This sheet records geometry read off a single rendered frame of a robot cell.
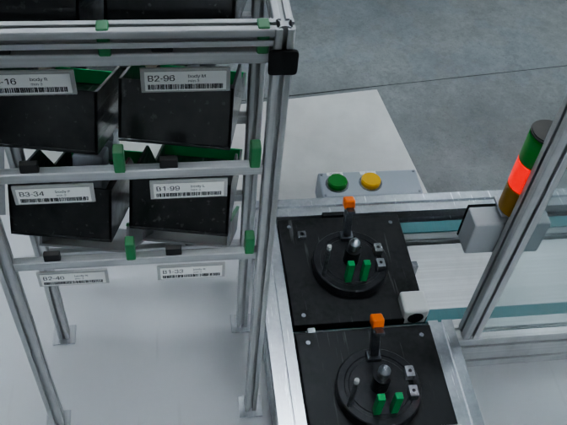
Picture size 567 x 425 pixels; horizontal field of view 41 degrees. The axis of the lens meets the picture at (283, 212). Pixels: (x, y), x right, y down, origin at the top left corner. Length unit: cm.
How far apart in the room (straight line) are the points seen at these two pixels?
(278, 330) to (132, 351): 27
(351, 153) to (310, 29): 188
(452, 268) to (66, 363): 75
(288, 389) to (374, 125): 79
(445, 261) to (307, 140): 47
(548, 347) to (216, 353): 61
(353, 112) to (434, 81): 158
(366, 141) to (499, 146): 146
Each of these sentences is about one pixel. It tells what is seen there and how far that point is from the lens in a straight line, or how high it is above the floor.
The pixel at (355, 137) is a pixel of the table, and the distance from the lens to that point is 181.
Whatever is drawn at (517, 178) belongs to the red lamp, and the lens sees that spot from 112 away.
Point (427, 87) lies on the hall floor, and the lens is 339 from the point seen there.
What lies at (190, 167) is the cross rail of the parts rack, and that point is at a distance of 86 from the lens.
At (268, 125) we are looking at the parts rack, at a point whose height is 154.
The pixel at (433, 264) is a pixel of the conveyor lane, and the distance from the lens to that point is 153.
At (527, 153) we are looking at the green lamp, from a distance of 109.
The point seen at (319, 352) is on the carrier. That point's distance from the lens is 131.
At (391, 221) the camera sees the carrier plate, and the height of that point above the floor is 97.
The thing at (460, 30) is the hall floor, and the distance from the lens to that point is 377.
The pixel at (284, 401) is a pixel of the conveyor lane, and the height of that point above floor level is 96.
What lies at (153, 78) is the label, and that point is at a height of 161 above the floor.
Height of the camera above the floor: 209
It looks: 49 degrees down
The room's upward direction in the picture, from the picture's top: 7 degrees clockwise
